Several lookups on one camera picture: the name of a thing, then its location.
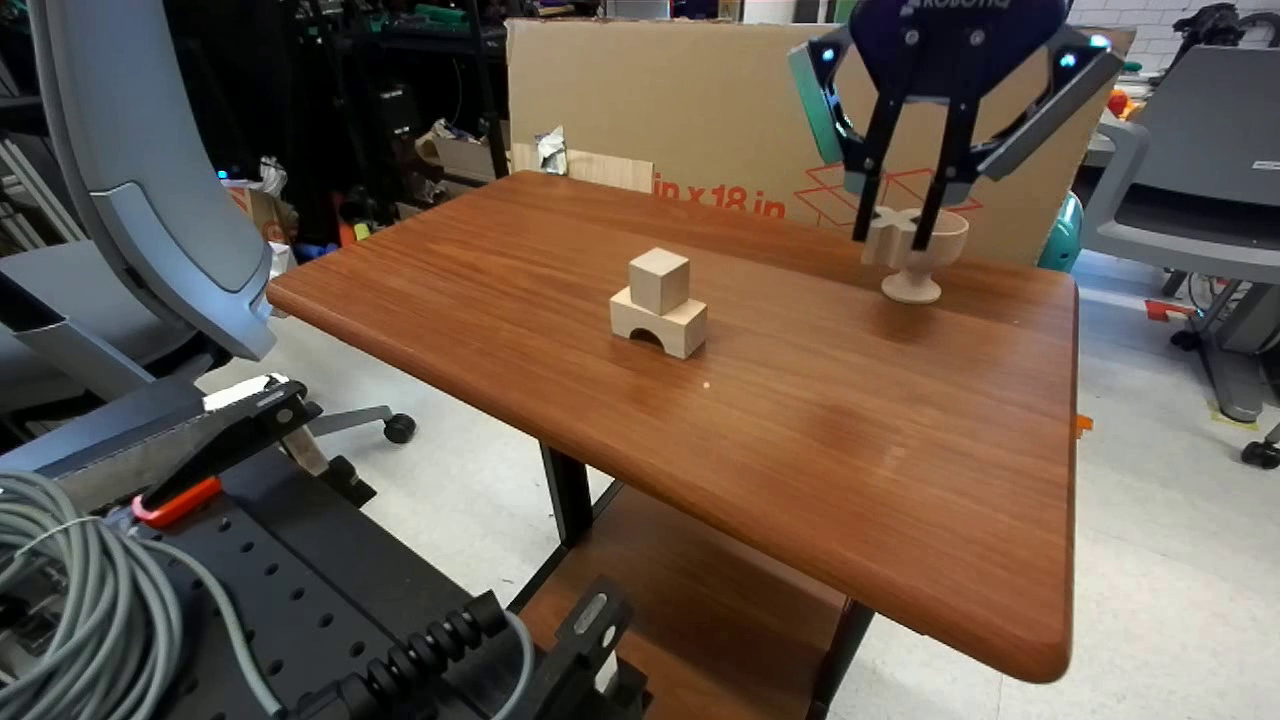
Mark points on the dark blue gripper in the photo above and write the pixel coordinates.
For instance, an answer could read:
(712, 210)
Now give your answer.
(888, 55)

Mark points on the wooden star block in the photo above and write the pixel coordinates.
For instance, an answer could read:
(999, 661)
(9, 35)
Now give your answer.
(894, 237)

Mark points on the grey robot arm link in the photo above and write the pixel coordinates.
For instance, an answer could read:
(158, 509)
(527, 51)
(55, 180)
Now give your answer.
(139, 169)

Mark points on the wooden goblet-shaped block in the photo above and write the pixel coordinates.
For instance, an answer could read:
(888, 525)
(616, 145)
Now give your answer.
(914, 281)

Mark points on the wooden square block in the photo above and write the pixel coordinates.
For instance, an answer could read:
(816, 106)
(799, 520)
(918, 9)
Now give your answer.
(659, 281)

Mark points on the wooden arch block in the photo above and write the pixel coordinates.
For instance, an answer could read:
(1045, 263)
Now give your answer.
(679, 333)

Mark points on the brown cardboard box panel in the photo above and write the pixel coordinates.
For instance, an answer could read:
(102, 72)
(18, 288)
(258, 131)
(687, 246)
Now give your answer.
(710, 115)

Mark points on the wooden table with shelf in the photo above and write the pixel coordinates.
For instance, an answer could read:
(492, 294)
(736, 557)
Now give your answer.
(816, 465)

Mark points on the black perforated mounting board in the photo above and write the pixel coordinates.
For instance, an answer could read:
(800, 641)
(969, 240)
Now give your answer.
(303, 610)

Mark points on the black orange clamp left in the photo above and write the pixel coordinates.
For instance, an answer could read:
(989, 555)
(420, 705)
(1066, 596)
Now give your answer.
(228, 438)

